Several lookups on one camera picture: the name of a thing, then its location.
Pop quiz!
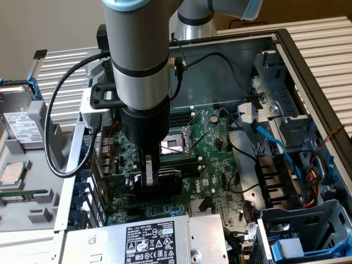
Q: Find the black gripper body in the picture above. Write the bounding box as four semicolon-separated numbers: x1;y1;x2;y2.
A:
120;96;171;151

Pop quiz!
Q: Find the green graphics card black shroud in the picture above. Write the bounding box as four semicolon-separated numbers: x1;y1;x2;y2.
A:
96;168;184;203

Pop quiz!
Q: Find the black empty RAM slot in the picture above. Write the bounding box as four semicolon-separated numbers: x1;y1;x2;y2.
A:
169;117;195;131
170;109;196;123
161;156;203;167

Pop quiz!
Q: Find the CPU socket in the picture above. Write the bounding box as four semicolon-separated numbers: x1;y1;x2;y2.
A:
161;128;197;163

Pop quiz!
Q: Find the installed RAM stick with label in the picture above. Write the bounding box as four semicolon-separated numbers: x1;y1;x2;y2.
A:
161;162;203;178

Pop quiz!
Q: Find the thin metal locking lever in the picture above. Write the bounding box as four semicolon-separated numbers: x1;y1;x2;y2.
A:
189;129;210;151

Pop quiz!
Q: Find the silver chipset heatsink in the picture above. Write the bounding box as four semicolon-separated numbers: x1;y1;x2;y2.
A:
189;199;217;217

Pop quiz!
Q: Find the green Dell motherboard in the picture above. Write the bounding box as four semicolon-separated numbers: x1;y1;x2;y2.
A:
106;106;258;229

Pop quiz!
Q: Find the blue card retainer latch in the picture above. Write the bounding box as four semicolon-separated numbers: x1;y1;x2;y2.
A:
68;170;93;229

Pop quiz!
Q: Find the silver power supply with label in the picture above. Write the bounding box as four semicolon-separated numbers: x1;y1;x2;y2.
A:
64;213;229;264

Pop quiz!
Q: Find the open grey PC case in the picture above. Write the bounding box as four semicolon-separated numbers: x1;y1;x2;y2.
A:
53;27;352;264

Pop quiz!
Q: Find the grey parts rack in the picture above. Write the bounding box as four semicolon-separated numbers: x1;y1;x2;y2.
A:
0;79;74;232

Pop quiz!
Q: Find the blue hard disk caddy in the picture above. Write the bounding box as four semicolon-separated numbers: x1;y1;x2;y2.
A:
0;75;43;101

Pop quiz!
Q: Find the silver strip with black cap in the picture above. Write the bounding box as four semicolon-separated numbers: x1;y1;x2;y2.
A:
26;49;48;83

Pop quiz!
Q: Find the silver metal disk bay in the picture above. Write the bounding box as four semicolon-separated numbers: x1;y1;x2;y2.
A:
236;51;317;149

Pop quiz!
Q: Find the silver hard disk with label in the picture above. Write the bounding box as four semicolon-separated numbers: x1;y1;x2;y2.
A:
0;84;46;151

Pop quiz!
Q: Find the loose green RAM stick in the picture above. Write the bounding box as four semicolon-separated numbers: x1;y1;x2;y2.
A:
0;189;47;201

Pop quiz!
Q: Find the loose CPU silver lid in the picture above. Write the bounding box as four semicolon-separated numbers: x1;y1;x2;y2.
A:
0;161;31;188

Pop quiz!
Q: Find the grey disk bay cage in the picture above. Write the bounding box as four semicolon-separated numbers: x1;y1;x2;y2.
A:
254;199;352;264

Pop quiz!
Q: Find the blue disk tray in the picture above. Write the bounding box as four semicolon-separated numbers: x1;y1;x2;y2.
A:
268;236;352;261

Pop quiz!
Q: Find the silver wrist camera black mount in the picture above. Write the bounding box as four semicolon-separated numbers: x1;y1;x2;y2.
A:
80;82;124;130

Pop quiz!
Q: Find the thin black wire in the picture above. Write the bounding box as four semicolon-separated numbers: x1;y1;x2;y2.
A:
170;32;189;68

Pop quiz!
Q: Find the black box bracket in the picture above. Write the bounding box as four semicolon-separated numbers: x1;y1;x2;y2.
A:
96;24;112;56

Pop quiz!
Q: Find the thick black camera cable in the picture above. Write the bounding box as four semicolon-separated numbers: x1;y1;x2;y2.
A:
43;53;112;178

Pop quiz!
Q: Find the blue flat SATA wire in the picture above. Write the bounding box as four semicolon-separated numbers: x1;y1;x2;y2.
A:
247;119;300;179

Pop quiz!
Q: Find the yellow red black wire bundle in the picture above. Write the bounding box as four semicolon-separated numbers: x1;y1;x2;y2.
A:
299;150;333;208

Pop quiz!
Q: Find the red black twisted wire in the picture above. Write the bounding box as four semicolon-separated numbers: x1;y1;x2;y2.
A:
307;125;344;171

